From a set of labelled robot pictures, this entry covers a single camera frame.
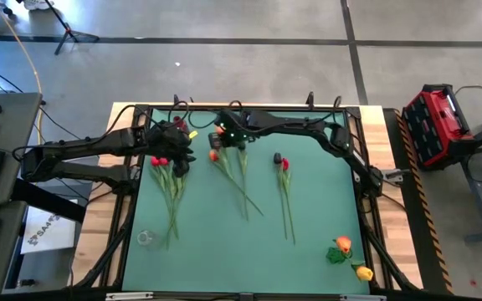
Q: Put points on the clear glass vase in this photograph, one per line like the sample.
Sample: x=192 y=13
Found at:
x=145 y=237

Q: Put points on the grey desk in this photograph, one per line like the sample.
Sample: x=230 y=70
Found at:
x=15 y=125

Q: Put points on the silver bracket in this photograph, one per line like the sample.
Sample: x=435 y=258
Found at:
x=129 y=296

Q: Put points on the green artificial leaves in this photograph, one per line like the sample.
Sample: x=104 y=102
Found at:
x=335 y=255

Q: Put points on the black tripod stand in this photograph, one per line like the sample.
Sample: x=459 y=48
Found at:
x=70 y=33

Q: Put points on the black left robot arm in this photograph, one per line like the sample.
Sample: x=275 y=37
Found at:
x=78 y=146

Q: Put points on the red black toolbox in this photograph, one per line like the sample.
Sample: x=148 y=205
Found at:
x=433 y=125

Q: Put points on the green table mat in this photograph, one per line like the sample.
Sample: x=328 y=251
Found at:
x=224 y=259

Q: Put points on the red artificial tulip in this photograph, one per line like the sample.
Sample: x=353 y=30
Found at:
x=285 y=164
x=163 y=161
x=213 y=156
x=154 y=161

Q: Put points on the black yellow hazard tape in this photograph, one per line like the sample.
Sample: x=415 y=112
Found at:
x=432 y=234

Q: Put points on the silver table clamp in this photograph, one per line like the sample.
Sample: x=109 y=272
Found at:
x=393 y=174

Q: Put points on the green stem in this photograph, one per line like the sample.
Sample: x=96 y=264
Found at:
x=241 y=146

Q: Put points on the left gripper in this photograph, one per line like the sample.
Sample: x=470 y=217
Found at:
x=167 y=140

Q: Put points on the yellow artificial flower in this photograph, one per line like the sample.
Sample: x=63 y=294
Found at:
x=364 y=273

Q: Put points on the orange artificial flower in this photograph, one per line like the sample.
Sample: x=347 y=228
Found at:
x=344 y=243

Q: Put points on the white printed paper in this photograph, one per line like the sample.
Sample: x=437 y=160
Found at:
x=52 y=238

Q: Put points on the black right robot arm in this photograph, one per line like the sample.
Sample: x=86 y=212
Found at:
x=291 y=121

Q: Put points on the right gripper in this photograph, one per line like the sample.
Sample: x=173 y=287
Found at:
x=233 y=125

